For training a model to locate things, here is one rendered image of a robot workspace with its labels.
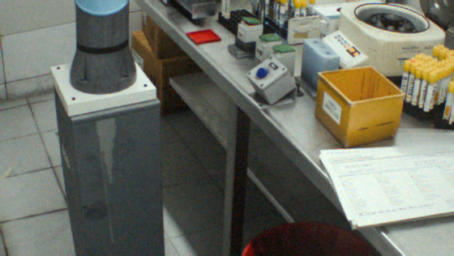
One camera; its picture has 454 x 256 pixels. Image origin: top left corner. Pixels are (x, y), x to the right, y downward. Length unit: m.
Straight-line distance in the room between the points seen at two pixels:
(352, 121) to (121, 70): 0.48
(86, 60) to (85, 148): 0.19
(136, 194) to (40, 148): 1.47
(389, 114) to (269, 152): 1.12
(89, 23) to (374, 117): 0.59
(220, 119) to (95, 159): 1.19
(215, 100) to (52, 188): 0.75
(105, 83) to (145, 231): 0.40
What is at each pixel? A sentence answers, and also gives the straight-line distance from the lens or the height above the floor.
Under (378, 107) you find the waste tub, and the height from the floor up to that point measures 0.96.
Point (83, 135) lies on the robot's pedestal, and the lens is 1.39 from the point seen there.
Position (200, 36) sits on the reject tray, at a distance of 1.71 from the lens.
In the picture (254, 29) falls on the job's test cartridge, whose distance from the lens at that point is 1.60.
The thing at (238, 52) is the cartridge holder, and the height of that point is 0.89.
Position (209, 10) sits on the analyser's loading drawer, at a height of 0.91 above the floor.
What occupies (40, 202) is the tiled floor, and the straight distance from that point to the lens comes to 2.61.
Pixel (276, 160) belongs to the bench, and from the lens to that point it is 2.33.
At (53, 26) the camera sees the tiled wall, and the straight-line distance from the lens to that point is 3.28.
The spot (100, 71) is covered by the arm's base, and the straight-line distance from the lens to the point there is 1.37.
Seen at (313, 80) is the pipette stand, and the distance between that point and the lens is 1.46.
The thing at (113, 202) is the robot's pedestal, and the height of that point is 0.64.
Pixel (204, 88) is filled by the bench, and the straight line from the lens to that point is 2.77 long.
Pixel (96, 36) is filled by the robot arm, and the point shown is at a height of 1.03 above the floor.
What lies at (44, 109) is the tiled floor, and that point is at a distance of 3.24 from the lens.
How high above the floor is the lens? 1.55
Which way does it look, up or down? 31 degrees down
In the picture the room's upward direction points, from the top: 2 degrees clockwise
